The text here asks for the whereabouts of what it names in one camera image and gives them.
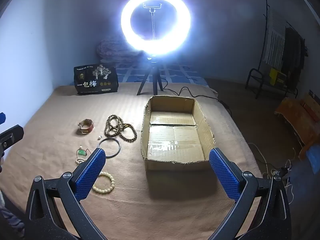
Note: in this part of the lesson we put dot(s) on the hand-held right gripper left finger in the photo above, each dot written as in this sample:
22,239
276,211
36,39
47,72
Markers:
92,172

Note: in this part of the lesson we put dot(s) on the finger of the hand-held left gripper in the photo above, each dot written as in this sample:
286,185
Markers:
11,135
1,118

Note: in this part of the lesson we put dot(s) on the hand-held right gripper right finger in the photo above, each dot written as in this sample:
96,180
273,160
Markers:
225,177

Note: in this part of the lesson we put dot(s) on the metal bangle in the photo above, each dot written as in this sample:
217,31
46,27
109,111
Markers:
120,147

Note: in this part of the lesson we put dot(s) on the cardboard box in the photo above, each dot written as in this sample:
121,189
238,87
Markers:
175,140

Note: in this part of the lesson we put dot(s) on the power strip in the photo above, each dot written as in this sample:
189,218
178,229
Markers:
282,172

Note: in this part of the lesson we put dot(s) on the tan blanket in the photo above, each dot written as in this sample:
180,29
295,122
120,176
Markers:
62,105

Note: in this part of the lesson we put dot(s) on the striped cloth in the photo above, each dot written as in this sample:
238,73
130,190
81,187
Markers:
10,220

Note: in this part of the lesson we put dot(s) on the blue cloth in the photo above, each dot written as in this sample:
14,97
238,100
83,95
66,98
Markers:
313,155

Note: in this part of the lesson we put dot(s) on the black snack bag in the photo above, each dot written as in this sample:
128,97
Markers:
96,80

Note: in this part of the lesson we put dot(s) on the black metal chair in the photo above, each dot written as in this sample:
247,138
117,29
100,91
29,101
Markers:
255,71

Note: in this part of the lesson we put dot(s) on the black tripod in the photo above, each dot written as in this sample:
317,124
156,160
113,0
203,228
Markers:
156,80

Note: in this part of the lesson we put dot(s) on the yellow box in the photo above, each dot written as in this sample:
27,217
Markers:
276,76

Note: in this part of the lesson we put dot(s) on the blue patterned bed sheet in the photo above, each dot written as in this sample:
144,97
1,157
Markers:
175,72

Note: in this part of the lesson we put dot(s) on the folded patterned quilt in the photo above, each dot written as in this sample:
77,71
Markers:
110,50

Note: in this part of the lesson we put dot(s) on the dark hanging garment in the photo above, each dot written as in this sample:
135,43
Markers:
293,52

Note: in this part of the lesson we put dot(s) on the white striped towel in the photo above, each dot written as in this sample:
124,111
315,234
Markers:
273,37

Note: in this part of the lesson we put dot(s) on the black coat rack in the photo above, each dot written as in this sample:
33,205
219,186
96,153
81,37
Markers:
266,17

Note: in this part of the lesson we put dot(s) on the phone holder clamp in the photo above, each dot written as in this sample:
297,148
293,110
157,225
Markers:
151,10

